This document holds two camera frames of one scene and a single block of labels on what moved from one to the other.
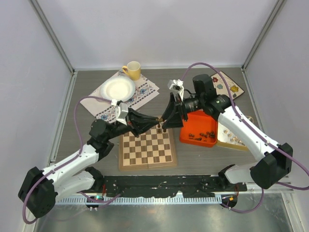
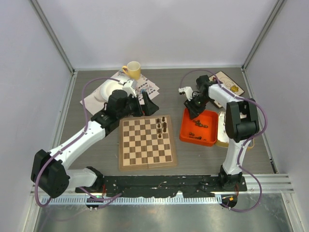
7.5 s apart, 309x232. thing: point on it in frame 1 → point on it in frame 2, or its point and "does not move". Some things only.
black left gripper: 138,123 → 148,107
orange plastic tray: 199,129 does not move
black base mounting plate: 168,185 does not move
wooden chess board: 156,147 does not move
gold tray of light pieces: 227,137 does not move
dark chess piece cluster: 211,134 → 197,123
